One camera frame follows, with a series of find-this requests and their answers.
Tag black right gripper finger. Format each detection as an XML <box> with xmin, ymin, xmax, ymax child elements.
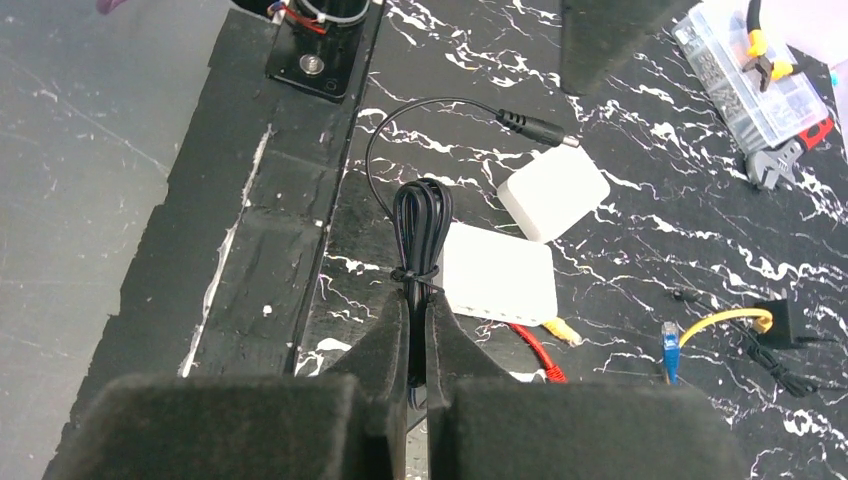
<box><xmin>46</xmin><ymin>291</ymin><xmax>410</xmax><ymax>479</ymax></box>
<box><xmin>423</xmin><ymin>294</ymin><xmax>748</xmax><ymax>479</ymax></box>

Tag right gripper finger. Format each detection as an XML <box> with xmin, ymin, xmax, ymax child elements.
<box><xmin>559</xmin><ymin>0</ymin><xmax>695</xmax><ymax>96</ymax></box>

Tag white network switch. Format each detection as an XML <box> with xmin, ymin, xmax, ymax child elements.
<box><xmin>434</xmin><ymin>222</ymin><xmax>558</xmax><ymax>327</ymax></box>
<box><xmin>497</xmin><ymin>145</ymin><xmax>611</xmax><ymax>243</ymax></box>

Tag black power adapter cable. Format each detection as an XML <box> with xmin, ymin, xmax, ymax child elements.
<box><xmin>364</xmin><ymin>96</ymin><xmax>581</xmax><ymax>390</ymax></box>

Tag clear plastic parts box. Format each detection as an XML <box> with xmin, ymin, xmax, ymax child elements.
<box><xmin>672</xmin><ymin>1</ymin><xmax>828</xmax><ymax>153</ymax></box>

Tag grey red adjustable wrench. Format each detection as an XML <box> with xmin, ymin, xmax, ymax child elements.
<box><xmin>745</xmin><ymin>116</ymin><xmax>834</xmax><ymax>190</ymax></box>

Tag red ethernet cable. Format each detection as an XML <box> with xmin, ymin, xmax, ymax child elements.
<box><xmin>508</xmin><ymin>322</ymin><xmax>570</xmax><ymax>384</ymax></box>

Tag long yellow ethernet cable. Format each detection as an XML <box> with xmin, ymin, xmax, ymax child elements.
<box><xmin>542</xmin><ymin>307</ymin><xmax>775</xmax><ymax>348</ymax></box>

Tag yellow handled pliers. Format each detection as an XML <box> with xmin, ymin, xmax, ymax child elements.
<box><xmin>741</xmin><ymin>0</ymin><xmax>801</xmax><ymax>93</ymax></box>

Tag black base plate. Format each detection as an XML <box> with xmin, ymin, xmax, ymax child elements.
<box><xmin>57</xmin><ymin>1</ymin><xmax>383</xmax><ymax>456</ymax></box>

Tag blue ethernet cable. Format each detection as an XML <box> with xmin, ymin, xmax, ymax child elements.
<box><xmin>661</xmin><ymin>321</ymin><xmax>682</xmax><ymax>386</ymax></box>

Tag black adapter with cable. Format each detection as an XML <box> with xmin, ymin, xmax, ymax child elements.
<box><xmin>670</xmin><ymin>288</ymin><xmax>847</xmax><ymax>398</ymax></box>

